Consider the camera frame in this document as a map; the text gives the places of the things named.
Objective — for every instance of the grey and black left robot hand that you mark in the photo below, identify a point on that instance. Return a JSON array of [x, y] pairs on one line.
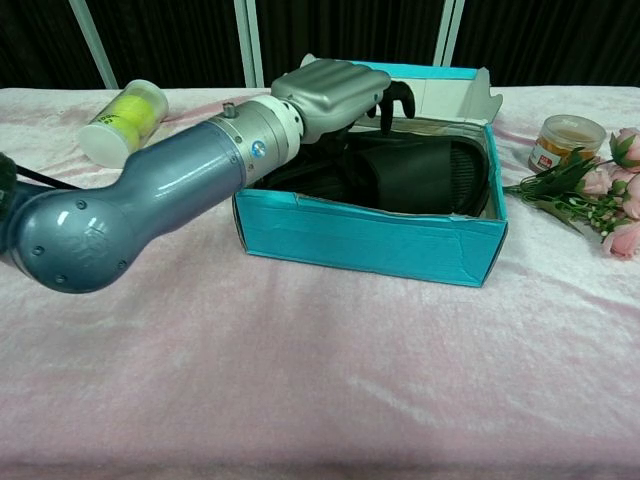
[[330, 97]]

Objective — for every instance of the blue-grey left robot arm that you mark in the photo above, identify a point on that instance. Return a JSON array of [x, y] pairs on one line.
[[165, 180]]

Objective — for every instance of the blue cardboard shoe box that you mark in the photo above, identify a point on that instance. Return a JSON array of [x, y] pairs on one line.
[[370, 240]]

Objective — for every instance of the black pleated curtain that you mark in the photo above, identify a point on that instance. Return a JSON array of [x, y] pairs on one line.
[[350, 30]]

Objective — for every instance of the yellow tennis ball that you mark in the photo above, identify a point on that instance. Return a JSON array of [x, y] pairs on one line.
[[132, 107], [127, 135]]

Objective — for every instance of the clear plastic ball tube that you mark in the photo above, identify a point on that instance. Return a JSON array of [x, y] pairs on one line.
[[122, 125]]

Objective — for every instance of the clear jar with orange contents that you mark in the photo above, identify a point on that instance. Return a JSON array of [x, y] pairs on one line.
[[565, 140]]

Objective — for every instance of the pink velvet tablecloth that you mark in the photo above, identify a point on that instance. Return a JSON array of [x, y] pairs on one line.
[[320, 375]]

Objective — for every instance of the pink artificial rose bouquet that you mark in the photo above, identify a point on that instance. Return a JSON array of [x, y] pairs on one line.
[[600, 195]]

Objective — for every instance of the white double frame post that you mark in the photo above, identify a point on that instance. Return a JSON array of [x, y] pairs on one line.
[[249, 42], [447, 32]]

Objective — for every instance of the white slanted frame post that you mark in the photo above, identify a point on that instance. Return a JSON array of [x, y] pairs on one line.
[[95, 45]]

